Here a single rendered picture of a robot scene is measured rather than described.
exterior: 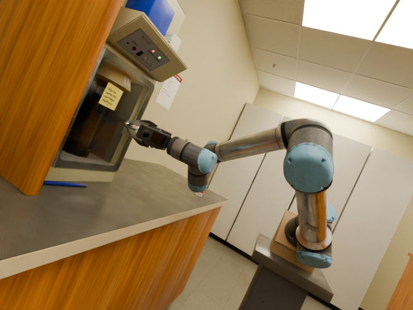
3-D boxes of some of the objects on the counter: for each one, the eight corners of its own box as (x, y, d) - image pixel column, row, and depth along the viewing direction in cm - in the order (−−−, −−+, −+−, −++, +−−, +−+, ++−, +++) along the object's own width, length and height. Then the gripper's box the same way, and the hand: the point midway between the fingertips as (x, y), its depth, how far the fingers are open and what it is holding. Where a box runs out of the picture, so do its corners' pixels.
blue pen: (42, 183, 69) (43, 179, 69) (84, 186, 82) (85, 183, 82) (43, 184, 69) (45, 181, 69) (86, 187, 81) (87, 184, 81)
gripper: (176, 160, 87) (134, 139, 94) (187, 136, 87) (143, 116, 94) (165, 159, 79) (119, 136, 86) (176, 131, 78) (129, 111, 86)
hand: (129, 125), depth 87 cm, fingers closed, pressing on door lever
